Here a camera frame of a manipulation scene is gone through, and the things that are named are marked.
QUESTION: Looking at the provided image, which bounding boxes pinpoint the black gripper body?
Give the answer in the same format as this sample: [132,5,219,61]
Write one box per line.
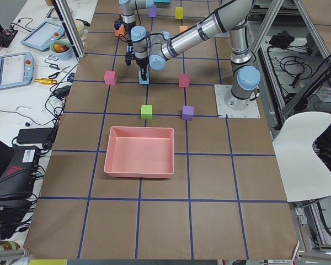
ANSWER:
[135,56,149,71]
[124,24,134,39]

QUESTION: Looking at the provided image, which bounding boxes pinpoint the white chair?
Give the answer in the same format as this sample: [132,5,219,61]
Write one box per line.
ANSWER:
[273,112,331,202]

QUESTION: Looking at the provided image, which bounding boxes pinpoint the aluminium frame post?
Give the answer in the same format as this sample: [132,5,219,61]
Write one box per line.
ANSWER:
[52,0,86,60]

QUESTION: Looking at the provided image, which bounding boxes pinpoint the black handled scissors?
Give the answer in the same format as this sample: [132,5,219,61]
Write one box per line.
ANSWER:
[48,66,70,80]

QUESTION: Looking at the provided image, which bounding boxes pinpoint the teach pendant far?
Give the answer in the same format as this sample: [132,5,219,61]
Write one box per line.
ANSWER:
[20,21,65,51]

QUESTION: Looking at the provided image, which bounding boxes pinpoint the gold cylinder tool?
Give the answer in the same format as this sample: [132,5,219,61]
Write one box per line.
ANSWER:
[35,78,57,85]

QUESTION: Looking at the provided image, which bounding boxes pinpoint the light blue block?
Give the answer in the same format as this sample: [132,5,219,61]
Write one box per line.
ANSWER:
[138,71,150,84]

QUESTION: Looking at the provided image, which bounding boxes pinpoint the green bowl with fruit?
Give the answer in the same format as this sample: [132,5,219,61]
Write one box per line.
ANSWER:
[50,39,73,60]

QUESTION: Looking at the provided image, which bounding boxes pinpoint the teach pendant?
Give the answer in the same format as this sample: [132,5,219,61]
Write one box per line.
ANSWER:
[20,21,65,51]
[0,52,34,90]

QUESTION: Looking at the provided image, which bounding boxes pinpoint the purple block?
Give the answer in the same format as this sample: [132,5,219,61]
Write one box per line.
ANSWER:
[181,105,195,121]
[148,5,157,18]

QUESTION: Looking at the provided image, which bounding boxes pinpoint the purple block left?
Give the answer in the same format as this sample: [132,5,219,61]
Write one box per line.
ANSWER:
[181,105,195,121]

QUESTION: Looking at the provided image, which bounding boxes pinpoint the orange block front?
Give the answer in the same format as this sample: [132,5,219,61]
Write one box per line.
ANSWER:
[179,25,188,33]

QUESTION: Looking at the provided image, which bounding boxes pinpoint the pink plastic bin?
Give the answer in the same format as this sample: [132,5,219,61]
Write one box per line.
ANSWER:
[104,126,175,179]

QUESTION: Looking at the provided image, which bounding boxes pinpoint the magenta block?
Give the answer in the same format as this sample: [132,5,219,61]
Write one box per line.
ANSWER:
[178,73,190,88]
[104,71,118,85]

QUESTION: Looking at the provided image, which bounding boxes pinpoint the magenta block back left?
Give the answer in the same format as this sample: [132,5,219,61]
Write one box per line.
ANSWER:
[104,71,118,85]

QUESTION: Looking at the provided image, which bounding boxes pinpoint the cyan plastic bin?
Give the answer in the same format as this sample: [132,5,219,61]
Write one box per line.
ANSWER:
[154,0,172,3]

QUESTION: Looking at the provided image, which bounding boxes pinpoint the purple block right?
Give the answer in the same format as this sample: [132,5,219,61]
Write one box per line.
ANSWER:
[148,5,157,18]

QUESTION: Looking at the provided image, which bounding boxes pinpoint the magenta block front left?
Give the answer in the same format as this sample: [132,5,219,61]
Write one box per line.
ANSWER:
[178,73,190,88]

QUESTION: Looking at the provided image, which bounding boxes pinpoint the orange block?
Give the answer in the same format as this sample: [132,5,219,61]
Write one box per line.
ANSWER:
[179,25,188,33]
[114,24,125,37]

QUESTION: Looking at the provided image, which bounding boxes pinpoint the yellow block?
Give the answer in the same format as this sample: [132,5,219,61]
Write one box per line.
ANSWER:
[175,7,184,19]

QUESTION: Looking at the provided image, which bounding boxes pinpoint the teach pendant near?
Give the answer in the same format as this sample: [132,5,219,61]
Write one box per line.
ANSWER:
[0,52,34,90]

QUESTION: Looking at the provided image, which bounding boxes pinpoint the black power adapter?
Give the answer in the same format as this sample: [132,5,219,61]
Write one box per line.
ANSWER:
[16,128,52,144]

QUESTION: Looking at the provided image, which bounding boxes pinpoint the orange block back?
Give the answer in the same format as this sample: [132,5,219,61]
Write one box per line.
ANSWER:
[114,24,125,37]

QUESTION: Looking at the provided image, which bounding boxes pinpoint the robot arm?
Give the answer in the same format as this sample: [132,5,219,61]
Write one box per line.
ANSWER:
[119,0,154,38]
[119,0,261,110]

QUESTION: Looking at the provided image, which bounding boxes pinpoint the bowl with yellow lemon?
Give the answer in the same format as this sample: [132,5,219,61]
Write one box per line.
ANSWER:
[74,20,88,41]

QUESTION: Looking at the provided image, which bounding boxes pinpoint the green block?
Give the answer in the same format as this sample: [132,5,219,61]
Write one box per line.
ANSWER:
[140,104,153,120]

